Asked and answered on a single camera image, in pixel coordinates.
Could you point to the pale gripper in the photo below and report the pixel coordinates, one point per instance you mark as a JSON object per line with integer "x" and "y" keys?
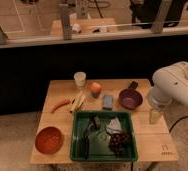
{"x": 155, "y": 115}

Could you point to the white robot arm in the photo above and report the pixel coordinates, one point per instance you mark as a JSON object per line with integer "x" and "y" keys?
{"x": 169, "y": 83}

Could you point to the blue eraser block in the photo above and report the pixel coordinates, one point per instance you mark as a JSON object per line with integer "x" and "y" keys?
{"x": 107, "y": 102}

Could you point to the white paper cup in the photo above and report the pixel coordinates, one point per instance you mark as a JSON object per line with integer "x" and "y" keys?
{"x": 80, "y": 79}

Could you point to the purple bowl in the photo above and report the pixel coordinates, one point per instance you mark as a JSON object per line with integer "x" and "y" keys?
{"x": 130, "y": 98}

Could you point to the black small object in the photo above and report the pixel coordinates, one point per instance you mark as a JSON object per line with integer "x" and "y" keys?
{"x": 133, "y": 85}

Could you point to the grey crumpled cloth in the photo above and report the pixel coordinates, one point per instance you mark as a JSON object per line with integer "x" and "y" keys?
{"x": 114, "y": 126}

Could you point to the purple grape bunch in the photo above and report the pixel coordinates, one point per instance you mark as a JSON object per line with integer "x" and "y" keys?
{"x": 118, "y": 142}

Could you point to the dark small block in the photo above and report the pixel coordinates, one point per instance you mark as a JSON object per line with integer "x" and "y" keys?
{"x": 96, "y": 122}

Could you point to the orange ball on stand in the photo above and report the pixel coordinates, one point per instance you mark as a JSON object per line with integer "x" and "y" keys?
{"x": 95, "y": 89}

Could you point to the green plastic tray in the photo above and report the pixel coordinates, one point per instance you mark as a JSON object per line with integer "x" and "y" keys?
{"x": 99, "y": 138}

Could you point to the yellow corn cob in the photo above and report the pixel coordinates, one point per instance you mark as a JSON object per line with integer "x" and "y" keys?
{"x": 78, "y": 101}

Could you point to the wooden table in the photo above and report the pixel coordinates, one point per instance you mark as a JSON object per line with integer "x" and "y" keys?
{"x": 154, "y": 142}

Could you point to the orange carrot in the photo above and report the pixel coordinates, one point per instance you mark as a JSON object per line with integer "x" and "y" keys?
{"x": 59, "y": 104}

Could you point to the orange plastic bowl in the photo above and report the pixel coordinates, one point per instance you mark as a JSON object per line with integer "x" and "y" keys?
{"x": 49, "y": 140}

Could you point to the black handled tool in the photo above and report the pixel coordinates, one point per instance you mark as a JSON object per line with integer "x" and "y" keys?
{"x": 86, "y": 138}

